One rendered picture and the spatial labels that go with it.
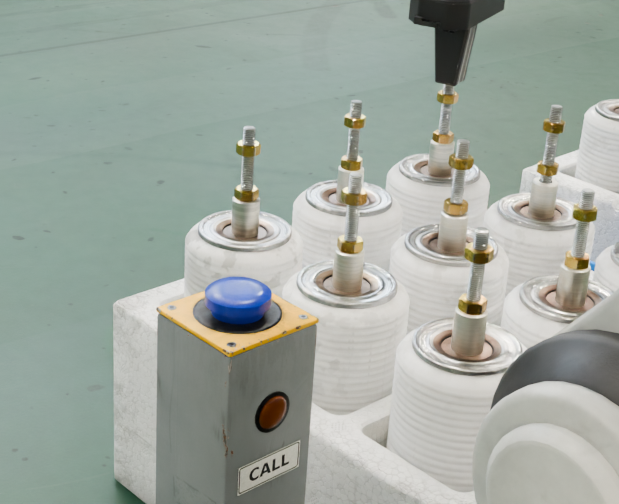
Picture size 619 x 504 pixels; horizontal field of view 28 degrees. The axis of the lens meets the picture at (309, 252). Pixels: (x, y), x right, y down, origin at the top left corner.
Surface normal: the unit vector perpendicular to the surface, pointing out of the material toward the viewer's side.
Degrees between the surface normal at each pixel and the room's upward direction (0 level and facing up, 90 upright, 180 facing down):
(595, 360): 46
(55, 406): 0
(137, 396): 90
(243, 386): 90
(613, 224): 90
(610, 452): 90
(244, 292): 0
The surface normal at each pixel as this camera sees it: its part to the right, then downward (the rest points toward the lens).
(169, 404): -0.73, 0.25
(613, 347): -0.54, -0.51
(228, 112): 0.06, -0.91
